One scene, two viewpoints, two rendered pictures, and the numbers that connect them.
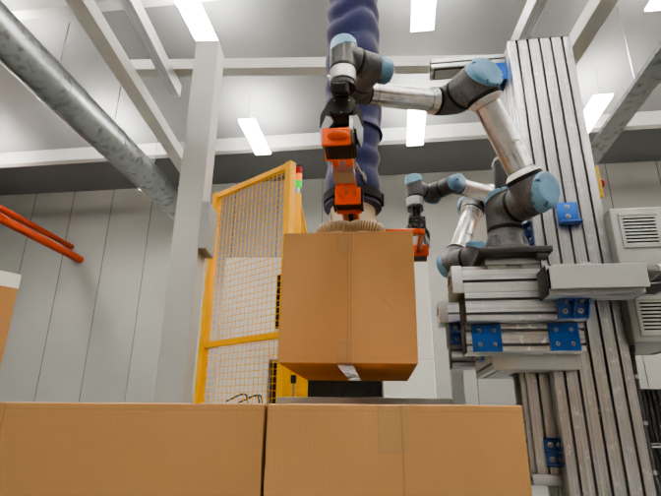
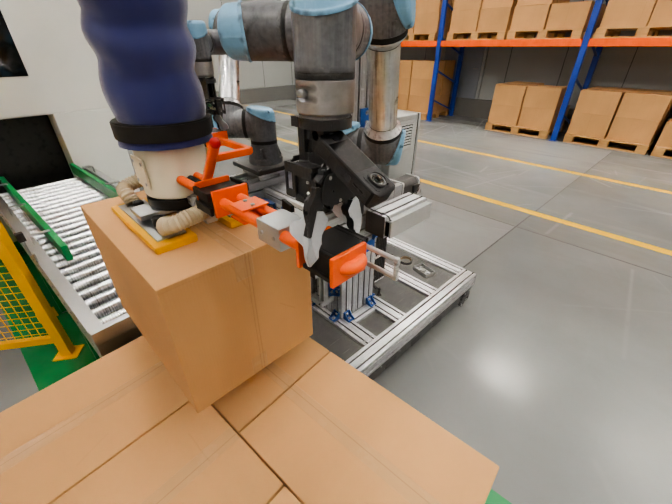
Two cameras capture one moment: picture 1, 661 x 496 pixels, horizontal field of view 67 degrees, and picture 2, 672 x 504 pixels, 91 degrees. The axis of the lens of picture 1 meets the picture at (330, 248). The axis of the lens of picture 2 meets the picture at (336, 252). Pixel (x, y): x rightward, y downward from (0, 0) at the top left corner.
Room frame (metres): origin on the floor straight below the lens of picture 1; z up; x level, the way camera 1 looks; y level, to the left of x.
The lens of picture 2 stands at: (0.86, 0.32, 1.48)
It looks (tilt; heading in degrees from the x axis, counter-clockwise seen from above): 32 degrees down; 309
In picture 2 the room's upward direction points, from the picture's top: straight up
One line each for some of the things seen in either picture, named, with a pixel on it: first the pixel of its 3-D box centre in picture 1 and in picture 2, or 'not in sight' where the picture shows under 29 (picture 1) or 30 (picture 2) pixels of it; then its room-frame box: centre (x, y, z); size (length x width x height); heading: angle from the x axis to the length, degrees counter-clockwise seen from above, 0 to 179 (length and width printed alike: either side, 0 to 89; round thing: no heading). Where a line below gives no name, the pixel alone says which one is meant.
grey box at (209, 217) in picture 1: (208, 230); not in sight; (2.85, 0.75, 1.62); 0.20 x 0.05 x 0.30; 178
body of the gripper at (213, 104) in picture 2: (416, 219); (207, 96); (1.98, -0.37, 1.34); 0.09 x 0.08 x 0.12; 174
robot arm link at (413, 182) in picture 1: (414, 187); (196, 41); (1.99, -0.37, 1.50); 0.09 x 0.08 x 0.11; 131
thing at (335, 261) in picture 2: (337, 145); (330, 255); (1.14, -0.02, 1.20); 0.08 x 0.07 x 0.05; 174
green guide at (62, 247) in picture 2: not in sight; (21, 211); (3.61, 0.08, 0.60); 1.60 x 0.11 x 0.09; 178
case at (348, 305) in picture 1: (352, 315); (201, 272); (1.73, -0.08, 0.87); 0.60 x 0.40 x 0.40; 174
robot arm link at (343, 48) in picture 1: (343, 56); (325, 25); (1.16, -0.04, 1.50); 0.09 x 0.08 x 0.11; 115
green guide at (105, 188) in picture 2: not in sight; (113, 188); (3.59, -0.45, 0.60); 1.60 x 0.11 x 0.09; 178
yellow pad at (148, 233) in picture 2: not in sight; (149, 217); (1.75, 0.01, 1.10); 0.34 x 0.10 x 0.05; 174
